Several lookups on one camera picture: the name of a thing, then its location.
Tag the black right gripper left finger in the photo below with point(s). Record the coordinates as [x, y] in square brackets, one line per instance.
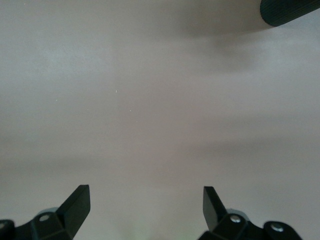
[70, 215]

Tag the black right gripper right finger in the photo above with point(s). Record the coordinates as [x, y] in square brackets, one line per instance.
[215, 215]

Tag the black ribbed cylinder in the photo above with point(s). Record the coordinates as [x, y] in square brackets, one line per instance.
[285, 11]

